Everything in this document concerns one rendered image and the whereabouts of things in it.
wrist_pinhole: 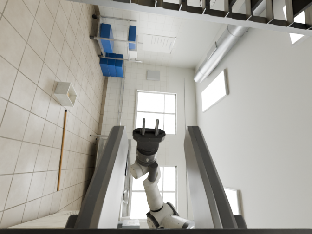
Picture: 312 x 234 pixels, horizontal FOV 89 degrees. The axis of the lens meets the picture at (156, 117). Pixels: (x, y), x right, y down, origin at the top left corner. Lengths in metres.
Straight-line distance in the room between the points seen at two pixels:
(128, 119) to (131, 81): 1.28
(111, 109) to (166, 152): 2.10
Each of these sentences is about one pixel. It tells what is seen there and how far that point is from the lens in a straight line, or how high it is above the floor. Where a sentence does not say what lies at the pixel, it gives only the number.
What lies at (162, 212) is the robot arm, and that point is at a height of 1.23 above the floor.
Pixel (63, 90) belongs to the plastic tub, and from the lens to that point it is 2.47.
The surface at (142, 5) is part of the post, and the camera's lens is 0.70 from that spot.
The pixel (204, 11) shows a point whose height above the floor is 1.31.
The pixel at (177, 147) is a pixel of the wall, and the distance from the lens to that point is 4.90.
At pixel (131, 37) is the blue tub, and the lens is 3.89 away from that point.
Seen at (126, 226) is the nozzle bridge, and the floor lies 1.06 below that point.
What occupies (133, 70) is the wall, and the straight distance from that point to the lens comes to 5.58.
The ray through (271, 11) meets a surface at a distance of 0.86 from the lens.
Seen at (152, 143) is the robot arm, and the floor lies 1.15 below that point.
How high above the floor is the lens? 1.09
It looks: 7 degrees up
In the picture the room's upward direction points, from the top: 94 degrees clockwise
